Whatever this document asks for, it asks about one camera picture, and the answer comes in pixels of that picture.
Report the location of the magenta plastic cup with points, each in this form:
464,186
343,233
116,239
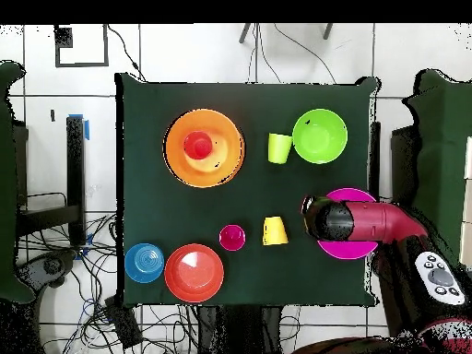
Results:
232,239

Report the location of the yellow plastic cup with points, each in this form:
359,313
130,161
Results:
274,232

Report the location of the red plastic cup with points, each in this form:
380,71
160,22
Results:
198,145

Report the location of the green plastic cup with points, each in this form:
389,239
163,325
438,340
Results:
279,147

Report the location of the orange plastic bowl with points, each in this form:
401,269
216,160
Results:
228,129

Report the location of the green plastic bowl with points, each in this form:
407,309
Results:
320,136

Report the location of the pink plastic bowl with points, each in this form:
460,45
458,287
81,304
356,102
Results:
346,250

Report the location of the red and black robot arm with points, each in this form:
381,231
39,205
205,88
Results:
379,221

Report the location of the dark green table cloth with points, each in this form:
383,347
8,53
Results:
155,214

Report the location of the red-orange plastic bowl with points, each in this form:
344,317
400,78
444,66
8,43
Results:
193,273

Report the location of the blue plastic bowl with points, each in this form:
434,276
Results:
144,263

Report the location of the grey tripod leg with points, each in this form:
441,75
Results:
245,34
328,31

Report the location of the blue tape strip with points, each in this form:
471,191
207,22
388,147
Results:
87,131

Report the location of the black metal stand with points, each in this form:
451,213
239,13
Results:
75,166

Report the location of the black floor box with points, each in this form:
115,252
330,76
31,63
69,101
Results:
123,322

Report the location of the small black floor object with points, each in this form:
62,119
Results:
53,115

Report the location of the green covered side table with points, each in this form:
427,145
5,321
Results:
7,166
438,166

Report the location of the black square floor frame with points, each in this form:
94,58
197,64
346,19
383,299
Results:
81,65

